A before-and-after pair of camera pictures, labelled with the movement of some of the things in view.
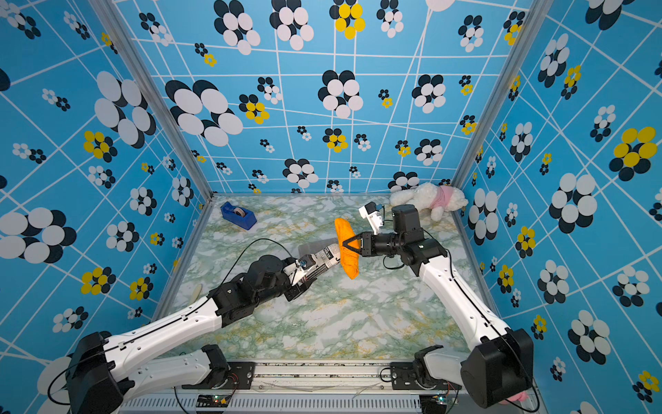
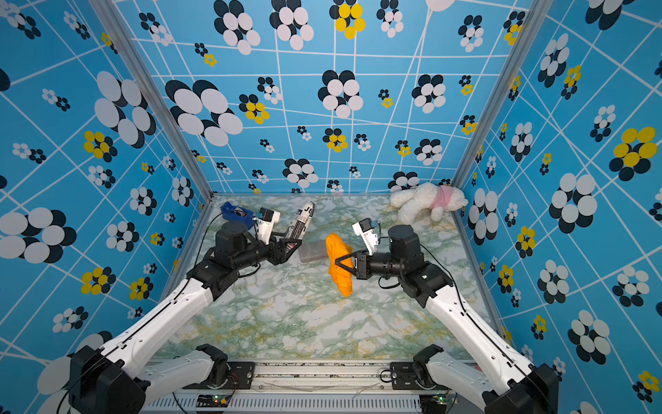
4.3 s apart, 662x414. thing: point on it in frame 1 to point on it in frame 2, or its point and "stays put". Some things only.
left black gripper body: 284,286 to 259,253
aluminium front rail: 300,387 stays put
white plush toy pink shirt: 436,198 stays put
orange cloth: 350,258 to 336,248
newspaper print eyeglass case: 329,255 to 297,228
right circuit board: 434,404 stays put
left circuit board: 213,401 stays put
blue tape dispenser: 238,216 stays put
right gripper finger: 352,239 to 338,260
